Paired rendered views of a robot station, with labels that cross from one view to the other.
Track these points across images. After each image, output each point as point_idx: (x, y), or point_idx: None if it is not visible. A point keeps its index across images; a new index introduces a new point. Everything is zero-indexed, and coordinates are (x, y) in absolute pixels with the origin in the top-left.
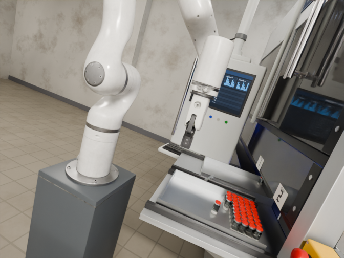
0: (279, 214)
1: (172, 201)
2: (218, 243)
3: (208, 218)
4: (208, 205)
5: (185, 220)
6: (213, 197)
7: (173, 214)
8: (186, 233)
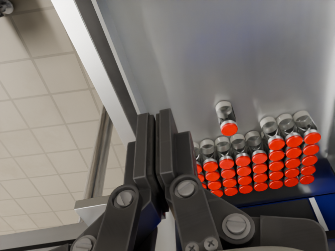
0: (324, 204)
1: (170, 8)
2: (131, 134)
3: (186, 103)
4: (249, 88)
5: (108, 78)
6: (305, 86)
7: (96, 52)
8: (96, 84)
